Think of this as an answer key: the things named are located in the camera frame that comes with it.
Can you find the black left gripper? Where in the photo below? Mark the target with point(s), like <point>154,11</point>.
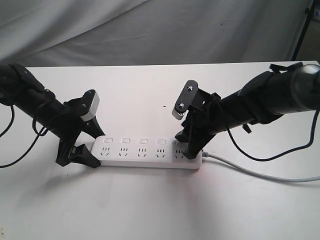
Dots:
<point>67,125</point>

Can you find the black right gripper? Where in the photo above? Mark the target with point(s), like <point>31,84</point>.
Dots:
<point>204,119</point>

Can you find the white five-outlet power strip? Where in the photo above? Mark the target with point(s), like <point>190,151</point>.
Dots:
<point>143,152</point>

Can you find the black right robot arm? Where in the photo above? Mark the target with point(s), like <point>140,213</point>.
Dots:
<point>263,100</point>

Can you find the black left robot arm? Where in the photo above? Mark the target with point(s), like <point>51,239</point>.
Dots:
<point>20,88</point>

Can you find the grey backdrop cloth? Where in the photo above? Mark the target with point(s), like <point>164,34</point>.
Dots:
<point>55,33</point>

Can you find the black tripod stand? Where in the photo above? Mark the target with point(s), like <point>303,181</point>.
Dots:
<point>307,47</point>

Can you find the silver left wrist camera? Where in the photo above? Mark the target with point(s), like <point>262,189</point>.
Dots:
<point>89,105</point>

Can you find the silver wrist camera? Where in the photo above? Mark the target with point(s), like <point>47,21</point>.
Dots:
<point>185,99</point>
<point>89,105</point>

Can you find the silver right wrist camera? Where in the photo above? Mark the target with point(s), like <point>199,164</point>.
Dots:
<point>185,99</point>

